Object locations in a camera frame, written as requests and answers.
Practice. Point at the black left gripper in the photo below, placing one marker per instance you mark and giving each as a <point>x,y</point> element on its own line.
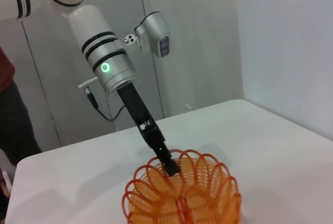
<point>138,114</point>

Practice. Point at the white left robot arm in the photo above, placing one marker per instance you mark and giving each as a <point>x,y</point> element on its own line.
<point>88,26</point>

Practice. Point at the person in red shirt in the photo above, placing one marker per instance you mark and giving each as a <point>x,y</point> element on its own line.
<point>13,119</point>

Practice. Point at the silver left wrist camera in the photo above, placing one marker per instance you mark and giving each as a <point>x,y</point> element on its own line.
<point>153,31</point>

